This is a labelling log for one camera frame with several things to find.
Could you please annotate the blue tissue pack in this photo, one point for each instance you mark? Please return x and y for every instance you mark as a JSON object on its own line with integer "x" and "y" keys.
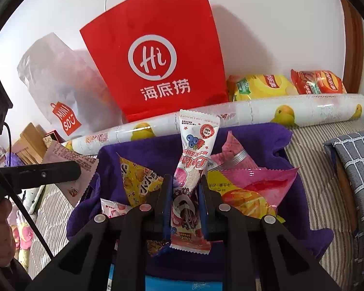
{"x": 175, "y": 285}

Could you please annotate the duck print paper roll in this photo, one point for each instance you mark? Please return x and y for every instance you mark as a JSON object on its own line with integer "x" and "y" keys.
{"x": 260, "y": 109}

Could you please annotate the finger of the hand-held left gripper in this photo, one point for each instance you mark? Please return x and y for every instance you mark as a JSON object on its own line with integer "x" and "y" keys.
{"x": 45, "y": 174}

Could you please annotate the person's left hand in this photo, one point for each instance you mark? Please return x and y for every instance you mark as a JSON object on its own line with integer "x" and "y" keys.
{"x": 0, "y": 233}

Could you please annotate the small pink white snack packet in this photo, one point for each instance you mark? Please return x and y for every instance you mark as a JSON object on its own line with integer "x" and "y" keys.
{"x": 112, "y": 209}

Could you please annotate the wooden headboard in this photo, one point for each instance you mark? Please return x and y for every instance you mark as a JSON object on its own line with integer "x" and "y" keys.
{"x": 351, "y": 42}

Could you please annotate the grey checkered pillow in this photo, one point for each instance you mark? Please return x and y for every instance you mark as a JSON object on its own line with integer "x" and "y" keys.
{"x": 357, "y": 163}

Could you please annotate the yellow and pink chip bag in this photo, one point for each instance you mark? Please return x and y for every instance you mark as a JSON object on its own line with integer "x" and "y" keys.
{"x": 260, "y": 188}

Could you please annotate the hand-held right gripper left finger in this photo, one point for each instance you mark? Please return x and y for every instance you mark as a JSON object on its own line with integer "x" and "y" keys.
{"x": 167, "y": 194}

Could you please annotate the purple towel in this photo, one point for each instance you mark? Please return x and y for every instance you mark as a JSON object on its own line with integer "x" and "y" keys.
{"x": 260, "y": 139}

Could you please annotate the white plastic shopping bag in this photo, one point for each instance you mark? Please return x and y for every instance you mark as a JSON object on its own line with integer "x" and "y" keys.
{"x": 48, "y": 75}

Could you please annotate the red paper bag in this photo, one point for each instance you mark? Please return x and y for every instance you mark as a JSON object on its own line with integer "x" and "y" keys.
{"x": 157, "y": 30}

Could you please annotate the yellow triangular snack packet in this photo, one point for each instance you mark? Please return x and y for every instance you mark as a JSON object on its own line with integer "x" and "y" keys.
{"x": 133, "y": 178}

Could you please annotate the patterned dark red box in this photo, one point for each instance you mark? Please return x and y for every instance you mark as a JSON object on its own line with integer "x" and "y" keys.
{"x": 51, "y": 136}

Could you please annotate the red chip bag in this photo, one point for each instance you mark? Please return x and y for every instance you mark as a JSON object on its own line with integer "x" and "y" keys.
{"x": 318, "y": 81}

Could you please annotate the cone shaped snack packet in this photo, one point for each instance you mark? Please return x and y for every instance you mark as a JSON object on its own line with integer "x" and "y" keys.
{"x": 197, "y": 145}

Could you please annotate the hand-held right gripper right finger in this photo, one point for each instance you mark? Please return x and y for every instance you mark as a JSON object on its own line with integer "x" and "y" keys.
{"x": 202, "y": 200}

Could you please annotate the beige snack packet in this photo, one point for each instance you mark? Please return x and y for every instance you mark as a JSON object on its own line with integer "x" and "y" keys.
{"x": 66, "y": 154}

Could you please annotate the floral printed cloth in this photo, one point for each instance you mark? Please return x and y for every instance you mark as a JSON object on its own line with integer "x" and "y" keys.
{"x": 27, "y": 238}

